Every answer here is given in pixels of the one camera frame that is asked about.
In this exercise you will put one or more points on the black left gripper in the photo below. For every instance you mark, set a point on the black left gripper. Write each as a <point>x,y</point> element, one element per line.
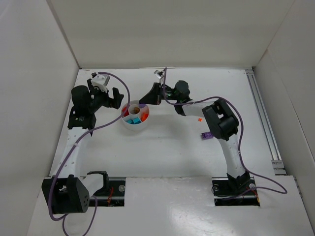
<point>106,99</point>

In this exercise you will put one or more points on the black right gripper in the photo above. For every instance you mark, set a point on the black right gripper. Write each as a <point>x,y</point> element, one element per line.
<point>159,93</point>

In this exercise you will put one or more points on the orange figure-eight lego piece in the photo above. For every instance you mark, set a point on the orange figure-eight lego piece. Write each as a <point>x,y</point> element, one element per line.
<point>144,116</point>

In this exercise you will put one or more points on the long teal lego brick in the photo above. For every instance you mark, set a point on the long teal lego brick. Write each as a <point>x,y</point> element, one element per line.
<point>130,121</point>

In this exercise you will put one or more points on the purple 2x4 lego plate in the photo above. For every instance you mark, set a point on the purple 2x4 lego plate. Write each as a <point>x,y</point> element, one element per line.
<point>206,135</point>

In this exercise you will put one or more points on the brown 2x4 lego plate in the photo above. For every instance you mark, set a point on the brown 2x4 lego plate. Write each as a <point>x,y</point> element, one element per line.
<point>136,110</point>

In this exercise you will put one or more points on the teal 2x2 lego brick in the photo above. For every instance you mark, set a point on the teal 2x2 lego brick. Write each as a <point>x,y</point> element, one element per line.
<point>136,121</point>

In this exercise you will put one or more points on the red 2x4 lego brick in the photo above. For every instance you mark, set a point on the red 2x4 lego brick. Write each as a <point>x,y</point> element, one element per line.
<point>125,111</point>

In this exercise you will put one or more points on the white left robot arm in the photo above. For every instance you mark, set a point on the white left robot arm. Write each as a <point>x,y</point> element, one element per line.
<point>67,191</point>

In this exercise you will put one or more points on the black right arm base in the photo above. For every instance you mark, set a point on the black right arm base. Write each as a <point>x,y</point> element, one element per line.
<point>226,193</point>

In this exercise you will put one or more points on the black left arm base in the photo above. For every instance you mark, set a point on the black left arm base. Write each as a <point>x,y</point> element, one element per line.
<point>112,194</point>

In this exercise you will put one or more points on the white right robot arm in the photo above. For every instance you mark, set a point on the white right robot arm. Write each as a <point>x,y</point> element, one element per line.
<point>220,119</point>

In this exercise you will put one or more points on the white divided round container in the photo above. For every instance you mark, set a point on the white divided round container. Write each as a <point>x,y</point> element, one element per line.
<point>135,116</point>

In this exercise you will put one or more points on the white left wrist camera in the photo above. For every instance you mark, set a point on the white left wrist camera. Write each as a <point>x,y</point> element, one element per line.
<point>100,81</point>

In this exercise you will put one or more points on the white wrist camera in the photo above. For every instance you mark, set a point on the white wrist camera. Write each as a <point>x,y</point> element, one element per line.
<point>159,74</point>
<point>100,81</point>

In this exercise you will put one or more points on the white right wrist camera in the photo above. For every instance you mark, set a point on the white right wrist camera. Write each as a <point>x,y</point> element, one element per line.
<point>159,74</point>

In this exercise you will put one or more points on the aluminium rail right side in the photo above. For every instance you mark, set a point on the aluminium rail right side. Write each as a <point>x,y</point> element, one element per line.
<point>276,158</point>

